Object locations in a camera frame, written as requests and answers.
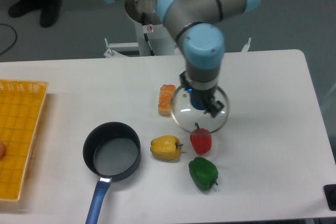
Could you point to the black device at table edge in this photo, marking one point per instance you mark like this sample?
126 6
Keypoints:
330 195

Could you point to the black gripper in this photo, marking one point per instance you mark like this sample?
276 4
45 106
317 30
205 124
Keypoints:
201 97

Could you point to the yellow plastic basket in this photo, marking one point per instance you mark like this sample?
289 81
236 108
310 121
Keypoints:
22 102

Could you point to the green toy bell pepper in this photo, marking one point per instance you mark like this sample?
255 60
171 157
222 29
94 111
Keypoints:
204 173

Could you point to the toy bread loaf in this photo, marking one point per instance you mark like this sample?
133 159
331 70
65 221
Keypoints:
165 96

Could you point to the yellow toy bell pepper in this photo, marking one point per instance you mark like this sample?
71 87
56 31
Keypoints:
166 147

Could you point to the red toy bell pepper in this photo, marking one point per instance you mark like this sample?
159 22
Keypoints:
201 140

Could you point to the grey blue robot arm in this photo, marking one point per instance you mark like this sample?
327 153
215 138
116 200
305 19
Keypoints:
206 69

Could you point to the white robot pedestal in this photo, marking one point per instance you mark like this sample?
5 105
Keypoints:
161 25

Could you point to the dark blue saucepan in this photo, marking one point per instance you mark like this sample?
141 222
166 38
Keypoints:
112 151

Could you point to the glass pot lid blue knob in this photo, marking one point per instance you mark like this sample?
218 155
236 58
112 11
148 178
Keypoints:
187 117

